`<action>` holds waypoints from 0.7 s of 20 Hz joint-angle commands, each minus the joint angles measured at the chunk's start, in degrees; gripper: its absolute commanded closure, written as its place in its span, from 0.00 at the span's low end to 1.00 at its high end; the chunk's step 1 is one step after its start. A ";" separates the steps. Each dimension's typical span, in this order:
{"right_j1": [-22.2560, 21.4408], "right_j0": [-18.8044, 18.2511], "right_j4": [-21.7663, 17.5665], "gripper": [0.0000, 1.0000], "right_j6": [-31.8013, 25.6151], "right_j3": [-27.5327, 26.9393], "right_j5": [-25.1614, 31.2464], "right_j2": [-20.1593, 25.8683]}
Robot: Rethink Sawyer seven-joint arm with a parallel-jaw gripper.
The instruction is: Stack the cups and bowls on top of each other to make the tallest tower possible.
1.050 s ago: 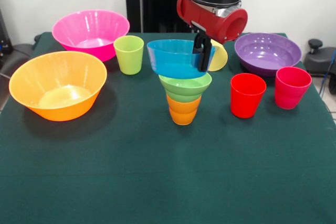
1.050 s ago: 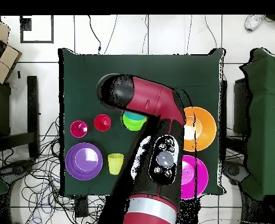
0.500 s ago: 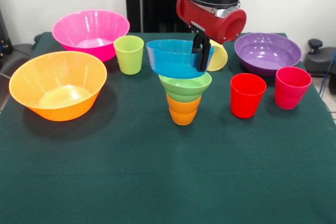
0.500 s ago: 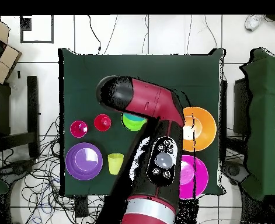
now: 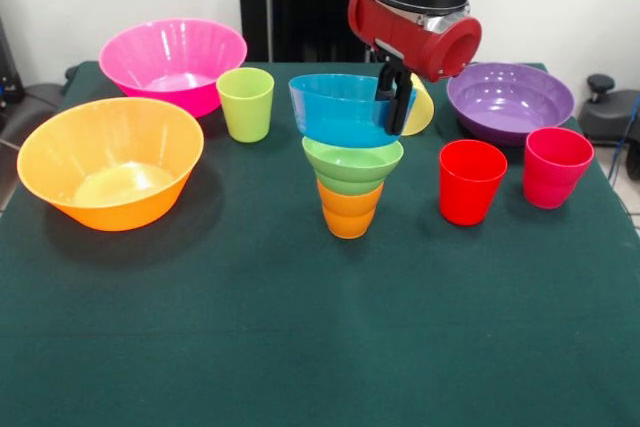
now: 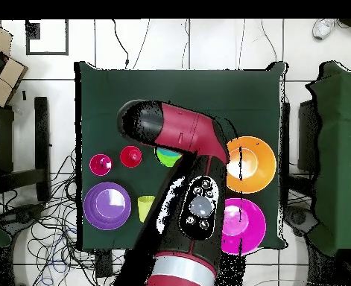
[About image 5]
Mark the lime green cup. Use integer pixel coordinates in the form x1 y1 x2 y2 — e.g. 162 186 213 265
215 67 276 144

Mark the red cup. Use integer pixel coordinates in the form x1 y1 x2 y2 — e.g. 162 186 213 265
438 139 509 227

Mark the dark green tablecloth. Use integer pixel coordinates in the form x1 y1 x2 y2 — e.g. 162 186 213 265
0 60 640 427

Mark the dark chair base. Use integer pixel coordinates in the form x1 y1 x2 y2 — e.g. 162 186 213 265
0 80 69 146
579 73 640 148

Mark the large pink bowl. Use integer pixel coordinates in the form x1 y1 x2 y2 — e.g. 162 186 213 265
98 17 249 119

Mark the yellow cup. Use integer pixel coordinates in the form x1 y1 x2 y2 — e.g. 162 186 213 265
399 72 435 137

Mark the small green bowl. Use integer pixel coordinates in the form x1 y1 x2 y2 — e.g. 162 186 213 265
301 136 405 197

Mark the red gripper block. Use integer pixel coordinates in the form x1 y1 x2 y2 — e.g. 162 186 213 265
347 0 483 137

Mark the magenta cup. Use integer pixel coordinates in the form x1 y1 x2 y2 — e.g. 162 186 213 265
523 127 596 210

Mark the large orange bowl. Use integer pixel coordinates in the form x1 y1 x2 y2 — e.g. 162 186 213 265
16 96 206 233

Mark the blue bowl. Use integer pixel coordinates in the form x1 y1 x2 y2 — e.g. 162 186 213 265
288 73 419 147

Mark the purple bowl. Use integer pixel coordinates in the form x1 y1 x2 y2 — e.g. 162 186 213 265
445 62 576 148

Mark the orange cup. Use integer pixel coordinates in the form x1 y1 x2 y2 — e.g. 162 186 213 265
316 179 385 241

